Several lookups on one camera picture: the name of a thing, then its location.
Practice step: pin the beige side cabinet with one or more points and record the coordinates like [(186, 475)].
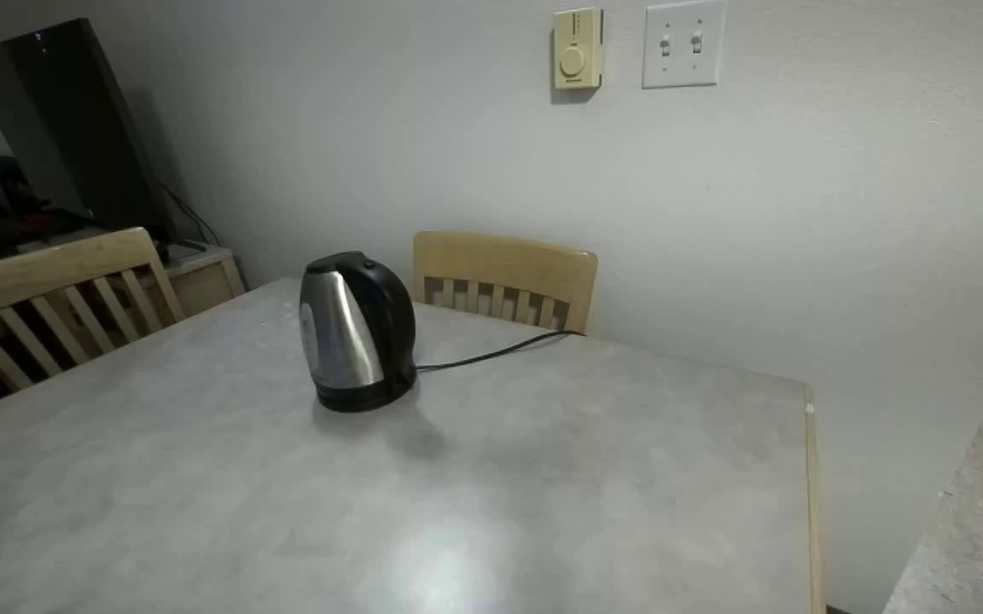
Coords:
[(204, 282)]

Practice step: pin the stainless steel electric kettle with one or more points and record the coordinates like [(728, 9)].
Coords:
[(343, 328)]

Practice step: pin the beige wall thermostat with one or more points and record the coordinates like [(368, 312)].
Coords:
[(579, 51)]

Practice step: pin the wooden chair with short slats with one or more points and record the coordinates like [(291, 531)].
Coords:
[(501, 265)]

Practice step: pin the black flat screen panel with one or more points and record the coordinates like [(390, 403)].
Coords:
[(59, 123)]

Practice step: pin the white double switch plate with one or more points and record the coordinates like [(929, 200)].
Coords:
[(682, 47)]

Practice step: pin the wooden chair with long slats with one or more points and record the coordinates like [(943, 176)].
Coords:
[(36, 274)]

